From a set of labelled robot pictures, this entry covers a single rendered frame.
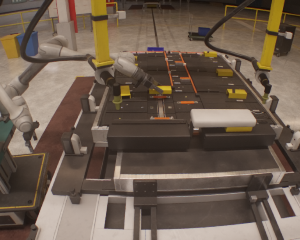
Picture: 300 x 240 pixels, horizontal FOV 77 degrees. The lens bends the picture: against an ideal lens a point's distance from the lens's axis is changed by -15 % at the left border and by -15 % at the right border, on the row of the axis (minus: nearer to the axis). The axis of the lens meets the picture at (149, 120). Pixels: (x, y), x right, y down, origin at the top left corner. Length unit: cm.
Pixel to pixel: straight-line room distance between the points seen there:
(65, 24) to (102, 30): 545
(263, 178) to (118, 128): 80
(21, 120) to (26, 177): 98
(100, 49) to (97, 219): 79
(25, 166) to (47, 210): 115
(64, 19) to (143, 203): 580
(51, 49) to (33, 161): 119
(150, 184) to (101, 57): 61
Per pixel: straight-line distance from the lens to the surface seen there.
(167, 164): 112
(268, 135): 129
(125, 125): 118
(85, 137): 151
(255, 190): 126
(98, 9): 91
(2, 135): 183
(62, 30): 643
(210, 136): 115
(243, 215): 128
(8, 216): 212
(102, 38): 94
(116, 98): 88
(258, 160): 127
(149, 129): 115
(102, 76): 96
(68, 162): 136
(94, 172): 246
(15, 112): 134
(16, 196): 210
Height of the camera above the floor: 180
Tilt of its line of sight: 35 degrees down
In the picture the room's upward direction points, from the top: straight up
